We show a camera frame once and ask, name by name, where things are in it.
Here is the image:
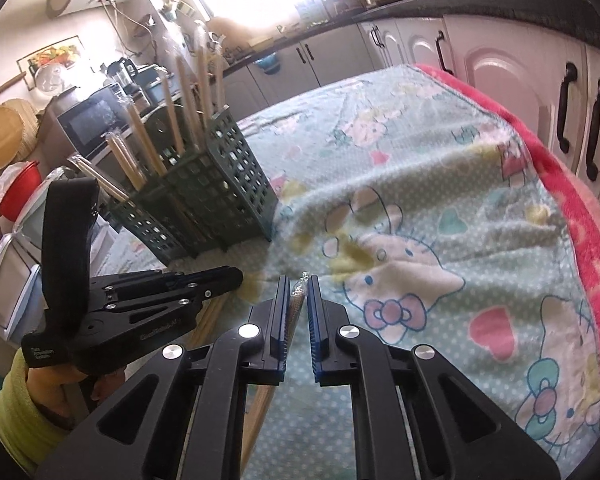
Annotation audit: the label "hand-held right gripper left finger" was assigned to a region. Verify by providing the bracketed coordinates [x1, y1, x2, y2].
[35, 274, 293, 480]

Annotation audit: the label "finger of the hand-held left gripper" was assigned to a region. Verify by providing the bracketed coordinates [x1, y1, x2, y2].
[105, 289, 217, 317]
[91, 266, 245, 297]

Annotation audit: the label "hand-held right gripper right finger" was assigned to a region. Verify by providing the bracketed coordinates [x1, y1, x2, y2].
[306, 275, 562, 480]

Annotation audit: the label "bamboo chopstick pair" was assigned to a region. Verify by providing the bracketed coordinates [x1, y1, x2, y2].
[194, 292, 231, 350]

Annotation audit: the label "green plastic utensil basket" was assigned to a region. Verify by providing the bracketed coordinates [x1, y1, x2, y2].
[99, 104, 282, 267]

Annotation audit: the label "person's left forearm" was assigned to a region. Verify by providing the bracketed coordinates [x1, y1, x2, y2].
[0, 347, 93, 478]

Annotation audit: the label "person's left hand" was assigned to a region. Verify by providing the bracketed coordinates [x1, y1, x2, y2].
[91, 366, 127, 406]

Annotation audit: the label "plastic drawer tower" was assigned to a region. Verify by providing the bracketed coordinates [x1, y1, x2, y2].
[0, 230, 48, 348]
[10, 165, 101, 281]

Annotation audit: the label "red plastic basin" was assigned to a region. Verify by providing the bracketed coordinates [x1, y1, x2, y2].
[0, 160, 43, 224]

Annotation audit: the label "black microwave oven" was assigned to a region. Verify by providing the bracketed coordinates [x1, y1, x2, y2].
[55, 85, 134, 162]

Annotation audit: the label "blue plastic box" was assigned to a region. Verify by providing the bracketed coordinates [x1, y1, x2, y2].
[140, 67, 174, 102]

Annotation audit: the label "blender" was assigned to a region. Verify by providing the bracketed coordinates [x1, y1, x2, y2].
[102, 57, 142, 107]

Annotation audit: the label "round bamboo tray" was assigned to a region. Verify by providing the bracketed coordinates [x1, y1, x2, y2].
[0, 99, 42, 174]

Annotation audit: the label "small white fan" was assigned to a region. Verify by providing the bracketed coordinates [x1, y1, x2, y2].
[34, 62, 67, 94]

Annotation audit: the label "wooden cutting board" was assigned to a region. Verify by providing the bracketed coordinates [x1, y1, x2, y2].
[210, 15, 254, 49]

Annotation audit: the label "wooden rolling pin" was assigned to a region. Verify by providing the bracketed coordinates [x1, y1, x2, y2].
[0, 72, 29, 111]

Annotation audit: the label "pink fleece blanket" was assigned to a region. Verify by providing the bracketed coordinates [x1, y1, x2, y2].
[412, 62, 600, 441]

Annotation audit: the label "white base cabinets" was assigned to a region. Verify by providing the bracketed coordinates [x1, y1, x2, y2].
[220, 7, 600, 196]

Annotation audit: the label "black kitchen countertop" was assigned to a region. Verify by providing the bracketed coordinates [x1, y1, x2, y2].
[215, 0, 600, 58]

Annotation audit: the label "fruit wall poster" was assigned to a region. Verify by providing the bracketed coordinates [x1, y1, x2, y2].
[17, 35, 84, 79]

